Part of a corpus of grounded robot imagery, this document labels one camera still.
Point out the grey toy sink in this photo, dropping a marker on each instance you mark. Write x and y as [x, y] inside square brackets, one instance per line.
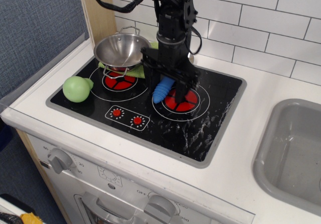
[287, 164]

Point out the yellow object bottom left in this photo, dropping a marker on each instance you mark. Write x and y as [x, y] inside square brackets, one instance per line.
[30, 218]

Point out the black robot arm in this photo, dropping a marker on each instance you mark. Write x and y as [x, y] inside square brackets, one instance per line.
[175, 27]

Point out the green toy pear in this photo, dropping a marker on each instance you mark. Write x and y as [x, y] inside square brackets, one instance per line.
[77, 89]

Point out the grey left oven knob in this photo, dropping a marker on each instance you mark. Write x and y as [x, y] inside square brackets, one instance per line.
[59, 160]

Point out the black toy stovetop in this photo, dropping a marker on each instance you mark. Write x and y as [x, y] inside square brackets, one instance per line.
[189, 131]

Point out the silver metal bowl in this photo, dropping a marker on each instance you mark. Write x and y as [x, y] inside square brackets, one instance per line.
[126, 37]

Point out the grey oven knob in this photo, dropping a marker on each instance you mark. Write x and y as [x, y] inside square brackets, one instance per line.
[160, 208]
[59, 160]

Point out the green folded cloth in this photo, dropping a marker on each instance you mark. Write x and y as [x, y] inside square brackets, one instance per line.
[135, 70]

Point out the blue handled metal spoon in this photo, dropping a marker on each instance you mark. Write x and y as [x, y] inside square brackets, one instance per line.
[166, 83]

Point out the silver oven door handle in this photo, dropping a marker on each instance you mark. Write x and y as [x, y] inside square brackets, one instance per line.
[108, 210]

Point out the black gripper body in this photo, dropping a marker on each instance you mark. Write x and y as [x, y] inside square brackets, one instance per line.
[167, 58]

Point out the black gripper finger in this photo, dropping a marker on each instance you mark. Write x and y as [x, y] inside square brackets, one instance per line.
[152, 78]
[182, 88]

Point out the grey right oven knob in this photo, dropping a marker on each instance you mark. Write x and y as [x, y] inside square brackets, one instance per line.
[160, 208]

